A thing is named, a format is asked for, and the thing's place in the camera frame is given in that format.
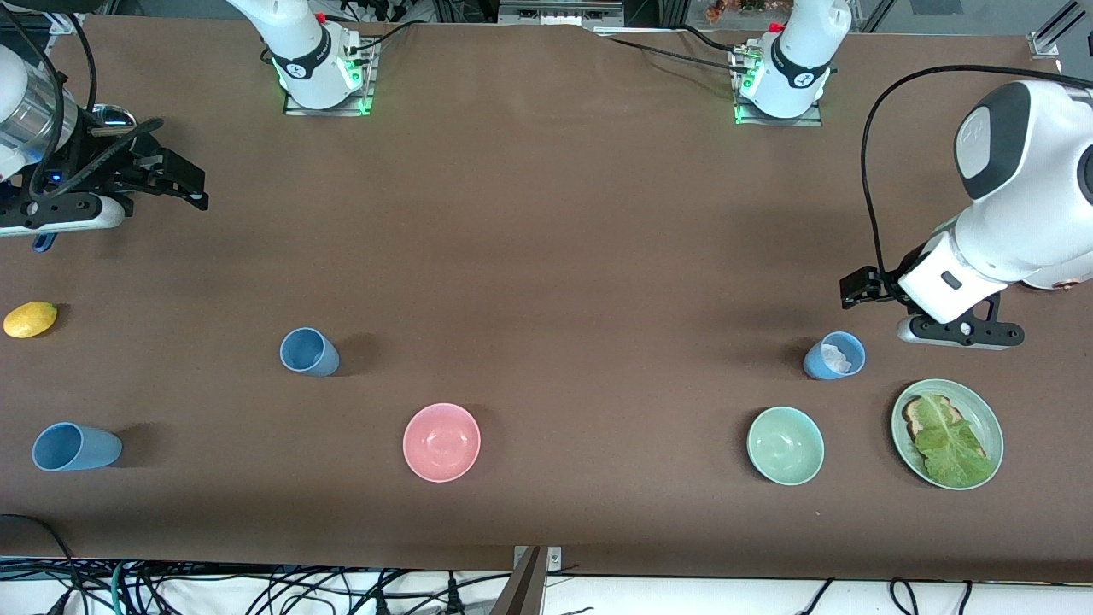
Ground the dark metal strut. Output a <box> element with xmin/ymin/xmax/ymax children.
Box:
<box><xmin>489</xmin><ymin>547</ymin><xmax>547</xmax><ymax>615</ymax></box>

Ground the aluminium corner profile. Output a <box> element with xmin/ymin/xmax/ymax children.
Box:
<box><xmin>1029</xmin><ymin>0</ymin><xmax>1093</xmax><ymax>59</ymax></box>

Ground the black base cable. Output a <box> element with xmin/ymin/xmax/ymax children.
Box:
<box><xmin>675</xmin><ymin>24</ymin><xmax>745</xmax><ymax>54</ymax></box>
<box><xmin>598</xmin><ymin>32</ymin><xmax>752</xmax><ymax>76</ymax></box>
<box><xmin>346</xmin><ymin>19</ymin><xmax>428</xmax><ymax>59</ymax></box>

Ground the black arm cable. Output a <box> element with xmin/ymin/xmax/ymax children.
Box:
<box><xmin>861</xmin><ymin>64</ymin><xmax>1093</xmax><ymax>283</ymax></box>
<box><xmin>0</xmin><ymin>0</ymin><xmax>167</xmax><ymax>199</ymax></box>

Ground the pink bowl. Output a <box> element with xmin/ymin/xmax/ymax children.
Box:
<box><xmin>402</xmin><ymin>402</ymin><xmax>482</xmax><ymax>483</ymax></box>

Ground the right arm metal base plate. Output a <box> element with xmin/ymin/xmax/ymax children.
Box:
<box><xmin>283</xmin><ymin>38</ymin><xmax>375</xmax><ymax>117</ymax></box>

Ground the dark blue saucepan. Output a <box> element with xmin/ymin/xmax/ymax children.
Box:
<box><xmin>32</xmin><ymin>115</ymin><xmax>165</xmax><ymax>255</ymax></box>

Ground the pale green bowl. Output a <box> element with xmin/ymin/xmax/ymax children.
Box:
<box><xmin>746</xmin><ymin>406</ymin><xmax>826</xmax><ymax>487</ymax></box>

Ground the aluminium frame beam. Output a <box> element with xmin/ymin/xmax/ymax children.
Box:
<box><xmin>498</xmin><ymin>0</ymin><xmax>624</xmax><ymax>26</ymax></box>

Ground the pale green plate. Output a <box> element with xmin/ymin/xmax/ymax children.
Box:
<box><xmin>891</xmin><ymin>378</ymin><xmax>1005</xmax><ymax>491</ymax></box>

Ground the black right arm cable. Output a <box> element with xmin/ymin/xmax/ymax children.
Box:
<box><xmin>0</xmin><ymin>0</ymin><xmax>167</xmax><ymax>199</ymax></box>

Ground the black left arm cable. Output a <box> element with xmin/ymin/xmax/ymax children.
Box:
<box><xmin>861</xmin><ymin>64</ymin><xmax>1093</xmax><ymax>283</ymax></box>

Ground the green lettuce leaf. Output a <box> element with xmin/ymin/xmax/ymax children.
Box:
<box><xmin>912</xmin><ymin>395</ymin><xmax>997</xmax><ymax>488</ymax></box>

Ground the toast slice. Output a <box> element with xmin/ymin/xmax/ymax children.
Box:
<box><xmin>903</xmin><ymin>395</ymin><xmax>966</xmax><ymax>441</ymax></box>

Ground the blue cup holding paper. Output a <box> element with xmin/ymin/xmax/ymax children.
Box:
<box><xmin>803</xmin><ymin>331</ymin><xmax>867</xmax><ymax>381</ymax></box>

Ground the white toaster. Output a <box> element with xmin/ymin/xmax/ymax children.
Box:
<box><xmin>1025</xmin><ymin>261</ymin><xmax>1093</xmax><ymax>293</ymax></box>

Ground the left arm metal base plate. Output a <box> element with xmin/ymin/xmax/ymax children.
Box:
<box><xmin>733</xmin><ymin>43</ymin><xmax>824</xmax><ymax>127</ymax></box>

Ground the brown table cover cloth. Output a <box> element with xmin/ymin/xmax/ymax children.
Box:
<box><xmin>0</xmin><ymin>15</ymin><xmax>1093</xmax><ymax>583</ymax></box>

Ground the yellow lemon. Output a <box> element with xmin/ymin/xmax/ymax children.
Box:
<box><xmin>3</xmin><ymin>301</ymin><xmax>59</xmax><ymax>340</ymax></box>

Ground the orange background object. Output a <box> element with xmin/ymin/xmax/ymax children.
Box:
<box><xmin>707</xmin><ymin>0</ymin><xmax>769</xmax><ymax>23</ymax></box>

